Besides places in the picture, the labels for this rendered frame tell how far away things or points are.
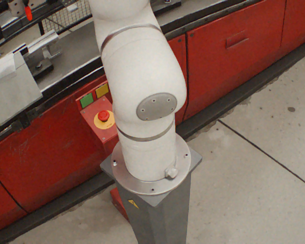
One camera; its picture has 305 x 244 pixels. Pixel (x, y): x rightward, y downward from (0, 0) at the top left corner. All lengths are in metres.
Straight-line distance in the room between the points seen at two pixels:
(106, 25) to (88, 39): 0.82
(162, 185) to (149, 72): 0.41
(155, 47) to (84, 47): 0.84
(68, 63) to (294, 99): 1.51
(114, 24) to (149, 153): 0.31
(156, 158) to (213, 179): 1.24
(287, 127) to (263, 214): 0.58
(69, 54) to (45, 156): 0.44
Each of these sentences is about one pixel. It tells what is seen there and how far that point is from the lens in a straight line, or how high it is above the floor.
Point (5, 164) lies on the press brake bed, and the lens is 1.60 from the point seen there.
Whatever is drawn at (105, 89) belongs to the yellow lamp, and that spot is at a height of 0.81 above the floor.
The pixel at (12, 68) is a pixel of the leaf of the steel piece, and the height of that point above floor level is 1.00.
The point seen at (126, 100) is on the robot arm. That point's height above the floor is 1.38.
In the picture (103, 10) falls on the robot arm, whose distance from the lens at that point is 0.61.
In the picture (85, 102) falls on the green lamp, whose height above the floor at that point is 0.81.
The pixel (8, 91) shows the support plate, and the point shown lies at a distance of 1.30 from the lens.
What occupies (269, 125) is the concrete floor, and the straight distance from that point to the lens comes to 2.35.
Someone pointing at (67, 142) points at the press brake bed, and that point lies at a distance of 1.69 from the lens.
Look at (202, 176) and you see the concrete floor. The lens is 2.14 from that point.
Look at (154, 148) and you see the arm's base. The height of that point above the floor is 1.16.
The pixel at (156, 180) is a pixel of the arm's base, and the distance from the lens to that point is 1.00.
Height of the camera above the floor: 1.90
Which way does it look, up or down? 55 degrees down
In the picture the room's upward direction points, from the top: 7 degrees counter-clockwise
